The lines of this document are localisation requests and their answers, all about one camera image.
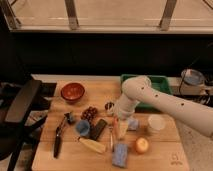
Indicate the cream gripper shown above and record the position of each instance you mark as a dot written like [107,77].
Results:
[120,124]

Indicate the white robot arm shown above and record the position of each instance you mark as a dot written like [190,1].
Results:
[138,89]

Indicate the small metal cup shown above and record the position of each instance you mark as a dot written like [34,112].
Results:
[109,107]

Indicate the blue paper cup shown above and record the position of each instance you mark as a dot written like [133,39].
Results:
[83,128]

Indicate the blue sponge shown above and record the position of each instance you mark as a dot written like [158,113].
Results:
[120,154]

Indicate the orange apple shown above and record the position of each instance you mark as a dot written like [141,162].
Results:
[141,145]

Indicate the black rectangular block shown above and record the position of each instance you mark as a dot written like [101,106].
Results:
[96,130]

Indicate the bunch of dark grapes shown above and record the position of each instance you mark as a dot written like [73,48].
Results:
[89,114]

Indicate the small dark blue clip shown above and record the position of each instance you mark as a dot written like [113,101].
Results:
[70,118]

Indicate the green plastic tray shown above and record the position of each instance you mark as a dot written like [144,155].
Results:
[158,82]

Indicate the red brown bowl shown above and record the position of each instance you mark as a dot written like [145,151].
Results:
[72,92]

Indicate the grey round bowl background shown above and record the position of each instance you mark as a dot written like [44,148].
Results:
[192,77]

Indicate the black office chair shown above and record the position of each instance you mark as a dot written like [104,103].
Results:
[13,130]

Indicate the black handled peeler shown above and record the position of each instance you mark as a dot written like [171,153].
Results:
[58,137]

